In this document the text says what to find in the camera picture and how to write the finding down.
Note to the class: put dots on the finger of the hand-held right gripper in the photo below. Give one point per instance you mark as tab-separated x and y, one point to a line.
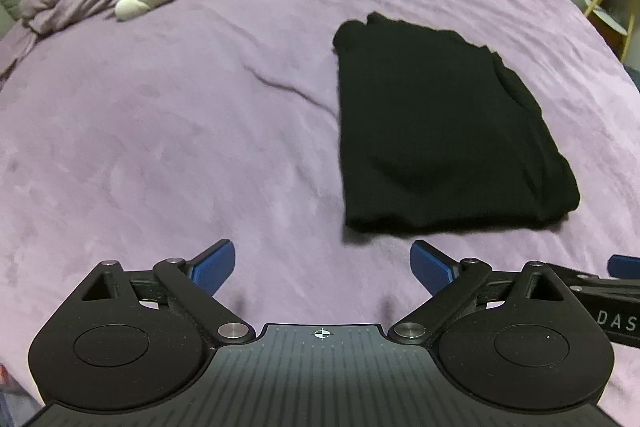
575	274
625	267

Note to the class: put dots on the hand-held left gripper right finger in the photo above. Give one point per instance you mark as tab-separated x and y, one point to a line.
431	268

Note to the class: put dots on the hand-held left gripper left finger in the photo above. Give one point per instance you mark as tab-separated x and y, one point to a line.
214	268

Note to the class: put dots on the black garment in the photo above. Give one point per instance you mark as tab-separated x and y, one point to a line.
440	127

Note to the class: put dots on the purple bed sheet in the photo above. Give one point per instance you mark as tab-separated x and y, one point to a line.
175	132

